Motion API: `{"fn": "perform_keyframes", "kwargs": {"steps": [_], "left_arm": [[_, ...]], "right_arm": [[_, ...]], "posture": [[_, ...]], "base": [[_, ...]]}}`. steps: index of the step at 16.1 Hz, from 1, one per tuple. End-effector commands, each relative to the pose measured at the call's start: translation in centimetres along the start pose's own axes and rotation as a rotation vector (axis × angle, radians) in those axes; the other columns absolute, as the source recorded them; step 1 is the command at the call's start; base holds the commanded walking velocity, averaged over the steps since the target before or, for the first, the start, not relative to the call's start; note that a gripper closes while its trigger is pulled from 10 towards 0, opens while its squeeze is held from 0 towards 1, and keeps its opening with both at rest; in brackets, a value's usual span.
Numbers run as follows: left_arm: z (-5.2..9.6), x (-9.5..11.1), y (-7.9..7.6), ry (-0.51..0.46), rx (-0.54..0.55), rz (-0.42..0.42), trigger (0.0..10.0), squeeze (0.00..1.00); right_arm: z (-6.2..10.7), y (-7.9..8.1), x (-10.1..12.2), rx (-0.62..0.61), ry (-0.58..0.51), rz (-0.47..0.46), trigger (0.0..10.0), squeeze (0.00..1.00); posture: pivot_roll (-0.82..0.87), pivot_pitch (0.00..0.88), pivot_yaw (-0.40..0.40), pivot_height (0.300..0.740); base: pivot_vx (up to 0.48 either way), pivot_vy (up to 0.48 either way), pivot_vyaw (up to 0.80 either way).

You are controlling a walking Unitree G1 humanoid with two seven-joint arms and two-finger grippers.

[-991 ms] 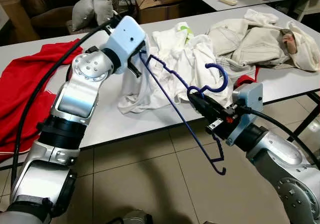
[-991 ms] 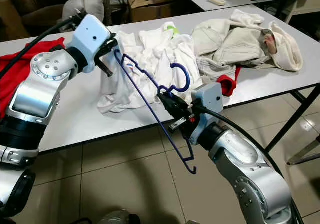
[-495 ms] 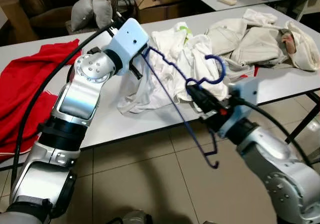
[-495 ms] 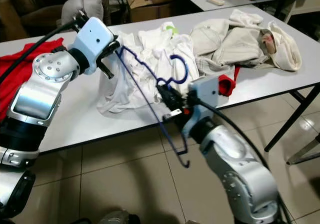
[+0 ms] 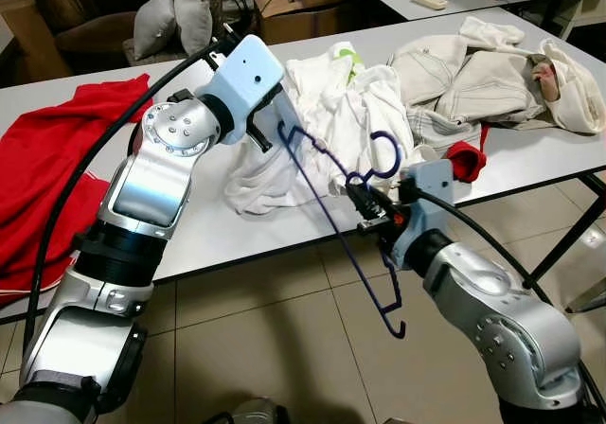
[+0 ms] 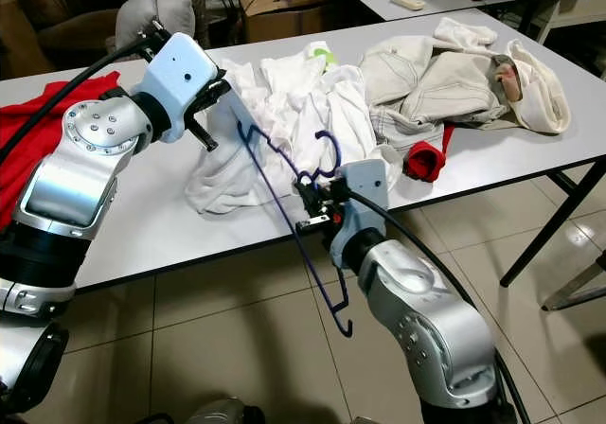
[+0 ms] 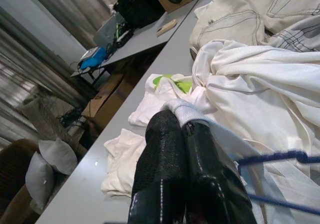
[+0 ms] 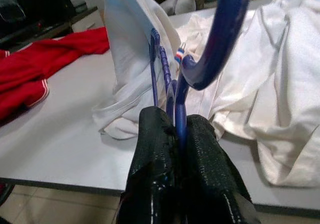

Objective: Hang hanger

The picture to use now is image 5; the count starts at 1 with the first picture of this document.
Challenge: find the brown leather armchair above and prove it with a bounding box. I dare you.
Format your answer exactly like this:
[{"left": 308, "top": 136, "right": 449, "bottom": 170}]
[{"left": 33, "top": 0, "right": 190, "bottom": 65}]

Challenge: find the red jacket with white stripes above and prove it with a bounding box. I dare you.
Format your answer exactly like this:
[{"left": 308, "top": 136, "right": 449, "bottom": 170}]
[{"left": 0, "top": 74, "right": 154, "bottom": 304}]

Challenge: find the brown woven metal chair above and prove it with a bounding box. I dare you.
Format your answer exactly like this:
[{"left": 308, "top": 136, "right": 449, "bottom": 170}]
[{"left": 566, "top": 280, "right": 606, "bottom": 313}]

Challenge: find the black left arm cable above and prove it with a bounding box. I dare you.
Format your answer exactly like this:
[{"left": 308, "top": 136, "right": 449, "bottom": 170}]
[{"left": 21, "top": 34, "right": 238, "bottom": 368}]

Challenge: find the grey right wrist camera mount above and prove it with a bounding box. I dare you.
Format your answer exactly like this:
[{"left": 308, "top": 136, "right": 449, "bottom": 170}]
[{"left": 391, "top": 159, "right": 455, "bottom": 269}]

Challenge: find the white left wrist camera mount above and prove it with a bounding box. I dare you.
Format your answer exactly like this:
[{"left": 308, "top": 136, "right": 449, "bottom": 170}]
[{"left": 202, "top": 34, "right": 287, "bottom": 119}]

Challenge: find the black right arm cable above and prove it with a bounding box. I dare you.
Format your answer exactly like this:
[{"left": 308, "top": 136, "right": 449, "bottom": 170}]
[{"left": 412, "top": 189, "right": 606, "bottom": 415}]

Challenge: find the grey pillow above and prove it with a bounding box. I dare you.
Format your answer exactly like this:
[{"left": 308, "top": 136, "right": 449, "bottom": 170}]
[
  {"left": 173, "top": 0, "right": 215, "bottom": 56},
  {"left": 133, "top": 0, "right": 181, "bottom": 62}
]

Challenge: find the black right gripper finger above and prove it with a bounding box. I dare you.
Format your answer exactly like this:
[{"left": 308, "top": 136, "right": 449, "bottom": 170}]
[{"left": 346, "top": 182, "right": 382, "bottom": 215}]

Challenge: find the purple clothes hanger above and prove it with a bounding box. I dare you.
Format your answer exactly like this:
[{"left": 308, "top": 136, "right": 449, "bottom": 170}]
[{"left": 276, "top": 121, "right": 410, "bottom": 340}]

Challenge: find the grey table with black legs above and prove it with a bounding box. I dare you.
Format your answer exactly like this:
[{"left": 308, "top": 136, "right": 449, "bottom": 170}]
[{"left": 0, "top": 8, "right": 606, "bottom": 326}]

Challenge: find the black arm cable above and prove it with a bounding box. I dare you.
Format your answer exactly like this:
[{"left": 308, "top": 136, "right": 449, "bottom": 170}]
[
  {"left": 412, "top": 189, "right": 606, "bottom": 415},
  {"left": 21, "top": 34, "right": 238, "bottom": 368}
]

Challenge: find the small red cloth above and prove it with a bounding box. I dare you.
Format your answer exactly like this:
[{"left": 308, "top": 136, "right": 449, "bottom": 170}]
[{"left": 445, "top": 121, "right": 491, "bottom": 184}]

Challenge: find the beige hooded jacket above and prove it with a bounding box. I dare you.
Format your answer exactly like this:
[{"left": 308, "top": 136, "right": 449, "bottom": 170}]
[{"left": 388, "top": 15, "right": 606, "bottom": 150}]

